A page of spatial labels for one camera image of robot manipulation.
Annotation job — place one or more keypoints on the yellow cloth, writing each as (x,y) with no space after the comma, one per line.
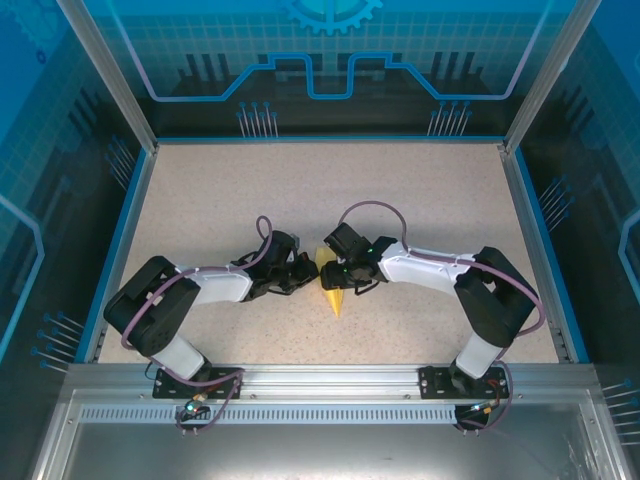
(336,300)

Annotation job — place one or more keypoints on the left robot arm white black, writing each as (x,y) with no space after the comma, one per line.
(150,320)

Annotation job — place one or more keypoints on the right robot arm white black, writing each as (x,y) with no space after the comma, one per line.
(495,310)

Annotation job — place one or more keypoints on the blue table border strip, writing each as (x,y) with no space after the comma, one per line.
(330,138)
(548,250)
(117,250)

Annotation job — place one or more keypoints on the brushed metal shelf panel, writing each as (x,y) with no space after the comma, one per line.
(320,450)

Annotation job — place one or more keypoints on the aluminium mounting rail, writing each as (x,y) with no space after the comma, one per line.
(330,382)

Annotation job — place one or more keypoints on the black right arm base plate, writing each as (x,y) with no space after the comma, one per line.
(435,382)

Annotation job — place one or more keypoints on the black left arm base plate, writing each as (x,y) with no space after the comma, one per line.
(167,389)

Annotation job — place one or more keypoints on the aluminium frame post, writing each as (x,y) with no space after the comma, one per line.
(128,100)
(531,100)

